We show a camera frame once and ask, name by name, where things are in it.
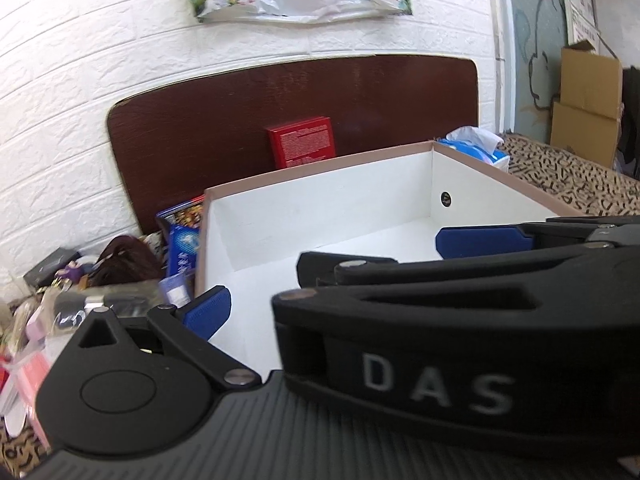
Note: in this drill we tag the white cardboard box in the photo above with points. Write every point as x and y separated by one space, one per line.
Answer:
320 210

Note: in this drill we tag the black pouch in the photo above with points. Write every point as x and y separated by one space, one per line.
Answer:
47 267

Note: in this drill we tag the colourful printed box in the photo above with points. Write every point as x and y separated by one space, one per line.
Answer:
182 216

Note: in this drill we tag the brown wooden headboard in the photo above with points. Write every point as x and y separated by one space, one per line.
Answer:
225 125

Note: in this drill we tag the dark cloth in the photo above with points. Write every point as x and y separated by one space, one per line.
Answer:
631 120

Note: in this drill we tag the pink packet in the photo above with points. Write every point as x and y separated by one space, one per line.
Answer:
32 380

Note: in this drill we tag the small clear zip bag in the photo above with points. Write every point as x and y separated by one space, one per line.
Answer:
176 291

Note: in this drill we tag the blue tissue pack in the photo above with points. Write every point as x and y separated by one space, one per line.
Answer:
475 147

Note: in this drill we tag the dark brown bag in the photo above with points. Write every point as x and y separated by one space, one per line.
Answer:
127 260

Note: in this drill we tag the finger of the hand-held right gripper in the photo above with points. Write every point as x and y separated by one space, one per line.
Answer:
475 242
450 322

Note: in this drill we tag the red box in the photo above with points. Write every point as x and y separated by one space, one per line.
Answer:
302 142

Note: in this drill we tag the small cardboard box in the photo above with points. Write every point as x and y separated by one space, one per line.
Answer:
592 77

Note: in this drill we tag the blue game boxes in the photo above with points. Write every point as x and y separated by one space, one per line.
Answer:
184 250

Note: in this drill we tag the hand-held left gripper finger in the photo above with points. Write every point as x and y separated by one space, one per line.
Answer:
209 310

